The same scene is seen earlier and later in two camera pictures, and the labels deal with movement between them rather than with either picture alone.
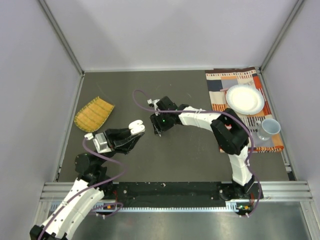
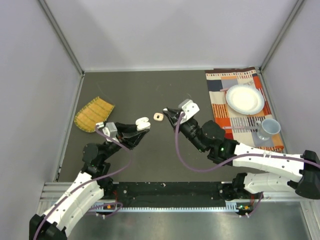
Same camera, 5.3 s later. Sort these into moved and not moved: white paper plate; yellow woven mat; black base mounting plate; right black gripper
Moved: right black gripper
Not moved: white paper plate; yellow woven mat; black base mounting plate
